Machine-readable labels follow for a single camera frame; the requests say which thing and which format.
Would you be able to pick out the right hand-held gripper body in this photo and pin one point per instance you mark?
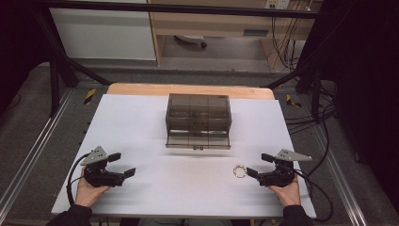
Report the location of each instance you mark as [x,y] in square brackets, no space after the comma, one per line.
[280,175]

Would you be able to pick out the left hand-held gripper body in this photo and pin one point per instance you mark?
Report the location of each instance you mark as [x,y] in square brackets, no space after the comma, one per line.
[98,175]

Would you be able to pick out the white cabinet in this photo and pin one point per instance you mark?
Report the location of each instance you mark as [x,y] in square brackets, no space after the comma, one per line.
[103,33]

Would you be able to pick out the wooden desk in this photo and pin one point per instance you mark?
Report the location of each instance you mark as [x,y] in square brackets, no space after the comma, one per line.
[219,25]

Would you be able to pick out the office chair base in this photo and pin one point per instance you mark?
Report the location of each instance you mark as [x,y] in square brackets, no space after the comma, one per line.
[192,39]

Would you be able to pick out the person's right hand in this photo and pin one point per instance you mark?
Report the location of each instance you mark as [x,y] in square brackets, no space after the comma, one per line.
[287,193]

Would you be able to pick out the wall power socket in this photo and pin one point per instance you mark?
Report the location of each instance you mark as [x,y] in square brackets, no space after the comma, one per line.
[277,3]

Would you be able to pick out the black metal frame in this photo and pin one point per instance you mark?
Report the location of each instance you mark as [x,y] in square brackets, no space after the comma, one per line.
[188,8]

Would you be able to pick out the smoky transparent drawer box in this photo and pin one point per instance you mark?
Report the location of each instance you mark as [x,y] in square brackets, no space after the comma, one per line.
[198,121]

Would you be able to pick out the yellow black floor tape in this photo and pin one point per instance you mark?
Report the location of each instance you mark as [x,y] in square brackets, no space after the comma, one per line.
[89,96]
[292,101]

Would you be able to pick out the aluminium rail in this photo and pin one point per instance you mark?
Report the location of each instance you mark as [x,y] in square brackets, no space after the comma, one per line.
[33,150]
[340,175]

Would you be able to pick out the person's left hand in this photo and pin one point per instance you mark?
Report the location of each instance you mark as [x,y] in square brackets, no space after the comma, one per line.
[87,193]

